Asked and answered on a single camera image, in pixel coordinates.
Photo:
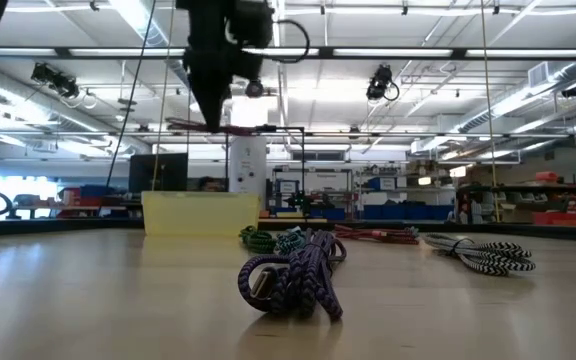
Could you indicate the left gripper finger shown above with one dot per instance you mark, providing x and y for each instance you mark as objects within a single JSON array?
[{"x": 213, "y": 102}]

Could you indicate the yellow translucent plastic bin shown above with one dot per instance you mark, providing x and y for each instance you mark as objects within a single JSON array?
[{"x": 198, "y": 215}]

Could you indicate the white pillar cabinet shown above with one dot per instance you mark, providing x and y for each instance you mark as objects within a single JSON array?
[{"x": 248, "y": 165}]

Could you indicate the person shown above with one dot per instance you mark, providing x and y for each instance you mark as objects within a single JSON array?
[{"x": 211, "y": 185}]

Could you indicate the black room monitor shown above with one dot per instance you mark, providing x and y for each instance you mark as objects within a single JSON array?
[{"x": 158, "y": 172}]

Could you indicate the cluttered workbench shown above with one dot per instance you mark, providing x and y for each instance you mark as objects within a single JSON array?
[{"x": 318, "y": 180}]

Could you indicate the red and blue boxes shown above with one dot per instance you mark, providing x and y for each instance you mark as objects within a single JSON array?
[{"x": 88, "y": 196}]

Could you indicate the black ceiling-hung device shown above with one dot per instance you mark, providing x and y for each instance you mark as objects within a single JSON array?
[
  {"x": 55, "y": 80},
  {"x": 573, "y": 91}
]

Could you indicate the blue storage bins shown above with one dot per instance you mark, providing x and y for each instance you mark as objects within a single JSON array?
[{"x": 408, "y": 212}]

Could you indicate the overhead LED light bar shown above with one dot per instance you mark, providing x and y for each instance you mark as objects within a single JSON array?
[{"x": 460, "y": 52}]

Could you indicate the storage shelf with bins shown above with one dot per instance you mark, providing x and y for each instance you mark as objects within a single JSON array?
[{"x": 543, "y": 200}]

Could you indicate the black dome camera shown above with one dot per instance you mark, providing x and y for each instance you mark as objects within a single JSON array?
[{"x": 254, "y": 89}]

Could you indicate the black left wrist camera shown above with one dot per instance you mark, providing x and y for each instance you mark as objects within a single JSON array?
[{"x": 253, "y": 22}]

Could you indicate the black metal tube frame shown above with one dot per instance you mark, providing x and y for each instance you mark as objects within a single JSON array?
[{"x": 303, "y": 160}]

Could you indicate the black aluminium table frame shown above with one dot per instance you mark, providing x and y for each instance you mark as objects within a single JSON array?
[{"x": 68, "y": 226}]

